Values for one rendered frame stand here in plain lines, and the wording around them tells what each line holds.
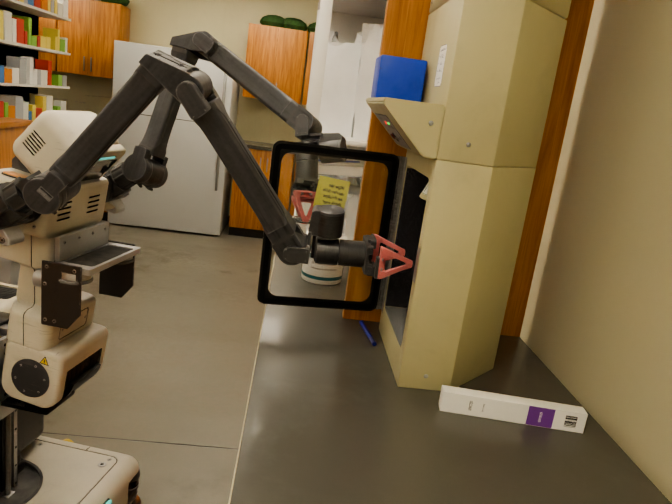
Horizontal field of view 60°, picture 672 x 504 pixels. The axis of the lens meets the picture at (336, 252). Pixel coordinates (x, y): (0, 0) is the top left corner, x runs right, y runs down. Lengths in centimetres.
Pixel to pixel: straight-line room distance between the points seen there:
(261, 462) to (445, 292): 49
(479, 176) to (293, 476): 63
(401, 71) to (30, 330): 108
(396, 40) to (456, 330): 70
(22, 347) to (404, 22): 122
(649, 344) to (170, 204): 541
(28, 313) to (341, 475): 95
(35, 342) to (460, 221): 107
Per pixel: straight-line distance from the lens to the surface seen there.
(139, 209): 630
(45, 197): 134
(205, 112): 116
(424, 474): 100
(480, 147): 115
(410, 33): 150
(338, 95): 251
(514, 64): 117
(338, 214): 121
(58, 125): 150
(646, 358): 126
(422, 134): 112
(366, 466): 99
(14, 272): 309
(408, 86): 131
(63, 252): 154
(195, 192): 615
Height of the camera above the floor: 149
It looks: 14 degrees down
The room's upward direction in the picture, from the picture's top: 8 degrees clockwise
